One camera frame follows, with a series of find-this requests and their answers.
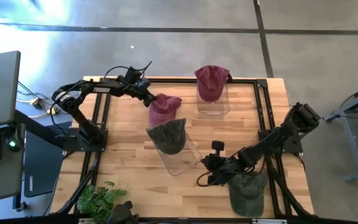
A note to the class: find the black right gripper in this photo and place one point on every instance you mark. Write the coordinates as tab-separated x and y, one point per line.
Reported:
224	169

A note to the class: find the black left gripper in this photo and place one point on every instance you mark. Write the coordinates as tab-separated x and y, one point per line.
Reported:
135	88

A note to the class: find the maroon baseball cap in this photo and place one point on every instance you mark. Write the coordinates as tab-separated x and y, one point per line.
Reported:
165	107
211	82

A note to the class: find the clear plastic bin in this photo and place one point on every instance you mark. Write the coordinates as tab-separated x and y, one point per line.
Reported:
182	163
213	109

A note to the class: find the dark green baseball cap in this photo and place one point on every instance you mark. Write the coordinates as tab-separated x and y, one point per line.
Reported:
168	137
247	199

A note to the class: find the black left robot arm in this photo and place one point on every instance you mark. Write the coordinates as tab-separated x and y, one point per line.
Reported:
104	89

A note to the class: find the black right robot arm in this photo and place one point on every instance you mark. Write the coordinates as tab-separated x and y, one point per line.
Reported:
275	135

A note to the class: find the yellow power plug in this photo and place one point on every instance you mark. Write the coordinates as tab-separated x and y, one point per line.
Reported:
36	103
52	109

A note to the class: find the black rounded object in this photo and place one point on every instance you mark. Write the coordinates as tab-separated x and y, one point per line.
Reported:
121	216

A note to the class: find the green potted plant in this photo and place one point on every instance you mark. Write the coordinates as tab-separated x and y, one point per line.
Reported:
99	199

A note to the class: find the black support bar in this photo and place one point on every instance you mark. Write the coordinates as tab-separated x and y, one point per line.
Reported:
36	127

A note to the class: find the black laptop on floor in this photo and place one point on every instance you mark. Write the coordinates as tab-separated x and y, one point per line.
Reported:
42	165

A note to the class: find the black computer mouse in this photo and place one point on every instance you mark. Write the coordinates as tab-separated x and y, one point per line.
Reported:
12	141

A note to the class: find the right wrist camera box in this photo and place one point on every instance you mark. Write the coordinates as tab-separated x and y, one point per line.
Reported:
218	145

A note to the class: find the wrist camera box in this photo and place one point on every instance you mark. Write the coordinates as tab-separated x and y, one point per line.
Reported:
133	74
218	145

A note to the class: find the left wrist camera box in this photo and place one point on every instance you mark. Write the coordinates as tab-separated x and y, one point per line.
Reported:
133	74

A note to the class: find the black aluminium table frame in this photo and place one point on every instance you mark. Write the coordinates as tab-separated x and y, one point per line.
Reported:
261	102

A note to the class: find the grey metal table frame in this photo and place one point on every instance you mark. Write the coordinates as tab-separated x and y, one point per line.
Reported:
350	137

